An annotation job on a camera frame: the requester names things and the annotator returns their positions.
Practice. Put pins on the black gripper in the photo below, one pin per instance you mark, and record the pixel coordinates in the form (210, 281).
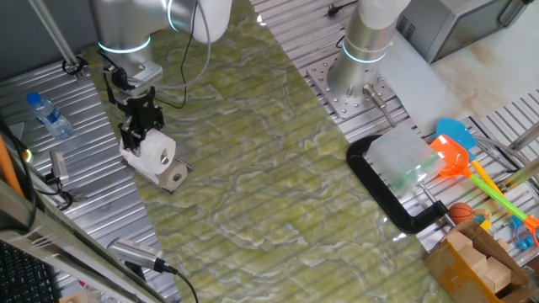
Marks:
(143, 111)

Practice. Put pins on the white toilet paper roll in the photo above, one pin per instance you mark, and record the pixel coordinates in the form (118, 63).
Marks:
(156, 153)

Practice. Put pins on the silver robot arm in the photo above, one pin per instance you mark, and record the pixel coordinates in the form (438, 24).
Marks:
(122, 25)

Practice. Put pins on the clear water bottle blue cap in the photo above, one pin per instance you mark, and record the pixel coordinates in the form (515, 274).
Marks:
(50, 118)

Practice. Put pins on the orange rod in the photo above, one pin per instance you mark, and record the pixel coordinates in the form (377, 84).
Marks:
(8, 168)

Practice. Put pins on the silver tripod pole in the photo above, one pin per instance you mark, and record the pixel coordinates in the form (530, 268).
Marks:
(52, 33)

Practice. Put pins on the green marble pattern mat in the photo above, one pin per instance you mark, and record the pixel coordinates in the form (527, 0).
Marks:
(273, 168)

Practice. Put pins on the black keyboard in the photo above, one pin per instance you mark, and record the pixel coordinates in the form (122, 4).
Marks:
(23, 278)

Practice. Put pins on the black power plug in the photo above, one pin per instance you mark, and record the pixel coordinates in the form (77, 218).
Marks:
(333, 9)

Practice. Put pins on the black C-clamp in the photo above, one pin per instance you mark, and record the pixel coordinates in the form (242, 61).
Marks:
(379, 193)

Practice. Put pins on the translucent plastic box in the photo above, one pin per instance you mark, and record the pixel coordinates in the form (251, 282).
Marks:
(400, 162)

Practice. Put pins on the grey plastic sheet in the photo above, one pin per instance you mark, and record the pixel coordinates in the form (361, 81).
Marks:
(417, 88)

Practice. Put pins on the brown cardboard box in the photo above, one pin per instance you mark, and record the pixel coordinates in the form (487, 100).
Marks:
(442, 269)

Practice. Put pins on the small toy basketball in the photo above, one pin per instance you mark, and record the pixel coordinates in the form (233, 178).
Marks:
(461, 213)

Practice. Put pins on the plain wooden block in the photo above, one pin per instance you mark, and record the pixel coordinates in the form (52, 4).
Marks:
(459, 240)
(499, 273)
(471, 258)

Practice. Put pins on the silver microwave oven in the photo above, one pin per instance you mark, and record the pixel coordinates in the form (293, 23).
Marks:
(463, 25)

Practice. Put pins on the aluminium profile bar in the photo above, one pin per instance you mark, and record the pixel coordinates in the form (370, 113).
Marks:
(526, 136)
(524, 170)

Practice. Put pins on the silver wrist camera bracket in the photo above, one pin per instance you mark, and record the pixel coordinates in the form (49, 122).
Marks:
(145, 76)

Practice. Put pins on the small silver camera on stand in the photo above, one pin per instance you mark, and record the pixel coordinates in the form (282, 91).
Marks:
(59, 166)

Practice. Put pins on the silver grille camera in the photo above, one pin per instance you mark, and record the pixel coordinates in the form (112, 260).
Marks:
(132, 251)

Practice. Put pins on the aluminium frame bar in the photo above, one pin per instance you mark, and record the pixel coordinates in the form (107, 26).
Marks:
(63, 248)

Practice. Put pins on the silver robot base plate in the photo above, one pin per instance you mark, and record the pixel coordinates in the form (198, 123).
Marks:
(337, 101)

